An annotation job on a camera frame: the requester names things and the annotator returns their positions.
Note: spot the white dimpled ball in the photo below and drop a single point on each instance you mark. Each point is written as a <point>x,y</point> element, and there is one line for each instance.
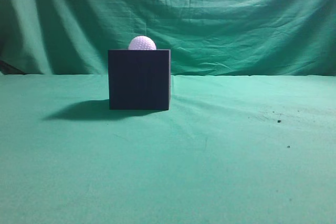
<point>142,43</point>

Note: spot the black cube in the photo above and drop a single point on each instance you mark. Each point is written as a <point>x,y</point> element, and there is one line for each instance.
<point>139,79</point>

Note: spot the green cloth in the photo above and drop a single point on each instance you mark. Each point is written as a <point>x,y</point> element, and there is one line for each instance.
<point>249,136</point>

